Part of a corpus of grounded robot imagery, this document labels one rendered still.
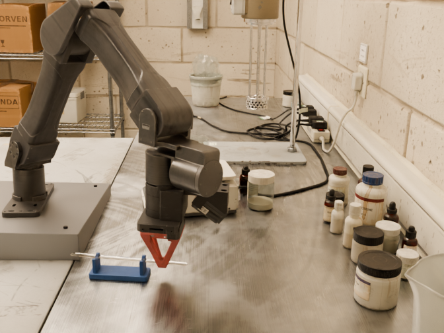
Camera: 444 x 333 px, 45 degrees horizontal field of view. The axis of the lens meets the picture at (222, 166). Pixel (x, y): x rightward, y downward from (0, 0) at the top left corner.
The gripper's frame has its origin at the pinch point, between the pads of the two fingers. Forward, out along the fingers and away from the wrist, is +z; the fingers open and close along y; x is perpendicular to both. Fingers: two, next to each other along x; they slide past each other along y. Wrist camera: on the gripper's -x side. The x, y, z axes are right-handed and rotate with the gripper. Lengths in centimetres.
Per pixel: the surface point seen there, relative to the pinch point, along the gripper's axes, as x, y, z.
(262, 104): -16, 71, -13
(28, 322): 17.3, -14.4, 3.5
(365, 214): -37.5, 22.3, -2.0
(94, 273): 11.4, -1.3, 2.3
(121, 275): 6.7, -1.5, 2.2
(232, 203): -10.3, 27.7, -0.1
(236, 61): 1, 275, 1
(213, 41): 16, 274, -11
